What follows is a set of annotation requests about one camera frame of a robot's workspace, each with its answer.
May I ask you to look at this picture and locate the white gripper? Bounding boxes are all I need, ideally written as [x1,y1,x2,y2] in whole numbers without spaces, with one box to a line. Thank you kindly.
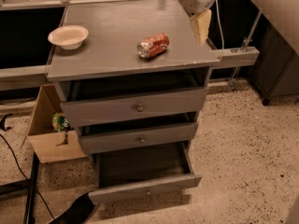
[178,0,215,44]

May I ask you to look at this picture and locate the red coke can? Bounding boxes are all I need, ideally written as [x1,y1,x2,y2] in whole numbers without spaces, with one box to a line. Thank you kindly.
[137,33,169,59]

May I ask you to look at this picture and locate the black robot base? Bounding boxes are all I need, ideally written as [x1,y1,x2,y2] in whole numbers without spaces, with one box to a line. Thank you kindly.
[49,193,95,224]

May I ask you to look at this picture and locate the grey three-drawer cabinet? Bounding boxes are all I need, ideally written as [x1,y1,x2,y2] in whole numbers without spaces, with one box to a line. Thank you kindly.
[46,0,221,205]

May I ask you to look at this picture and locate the grey top drawer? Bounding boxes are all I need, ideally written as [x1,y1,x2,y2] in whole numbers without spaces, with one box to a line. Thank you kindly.
[61,88,207,127]

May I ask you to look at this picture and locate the grey drawer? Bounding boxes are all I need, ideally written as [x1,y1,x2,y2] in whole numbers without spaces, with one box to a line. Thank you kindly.
[78,122,198,154]
[61,88,207,127]
[88,142,201,204]

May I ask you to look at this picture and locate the grey middle drawer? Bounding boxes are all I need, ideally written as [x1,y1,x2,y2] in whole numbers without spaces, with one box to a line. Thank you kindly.
[78,122,198,154]

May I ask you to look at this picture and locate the grey bottom drawer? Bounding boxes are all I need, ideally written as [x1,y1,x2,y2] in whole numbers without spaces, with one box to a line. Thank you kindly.
[88,142,201,204]

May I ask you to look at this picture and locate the dark grey side cabinet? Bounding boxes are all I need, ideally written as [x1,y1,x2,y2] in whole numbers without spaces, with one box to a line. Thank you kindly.
[249,25,299,105]

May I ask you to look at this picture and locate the white bowl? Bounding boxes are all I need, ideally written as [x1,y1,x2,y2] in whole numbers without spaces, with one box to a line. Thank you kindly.
[48,25,89,50]

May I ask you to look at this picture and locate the green chip bag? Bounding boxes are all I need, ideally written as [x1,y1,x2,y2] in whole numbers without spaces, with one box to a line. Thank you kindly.
[52,113,70,133]

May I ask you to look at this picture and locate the cardboard box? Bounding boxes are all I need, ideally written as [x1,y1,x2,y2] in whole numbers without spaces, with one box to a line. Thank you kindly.
[27,84,86,163]

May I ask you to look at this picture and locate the black metal floor bar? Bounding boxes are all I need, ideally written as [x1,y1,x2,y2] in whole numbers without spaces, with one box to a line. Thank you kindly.
[0,154,39,224]

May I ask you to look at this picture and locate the white cable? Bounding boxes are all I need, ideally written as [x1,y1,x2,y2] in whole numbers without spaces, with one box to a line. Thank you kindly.
[214,0,225,62]

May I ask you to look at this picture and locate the grey metal rail frame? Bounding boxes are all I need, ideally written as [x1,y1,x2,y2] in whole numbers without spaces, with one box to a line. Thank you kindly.
[0,0,262,91]

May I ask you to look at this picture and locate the black floor cable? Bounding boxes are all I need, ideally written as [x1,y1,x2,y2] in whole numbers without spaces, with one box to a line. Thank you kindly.
[0,133,56,220]

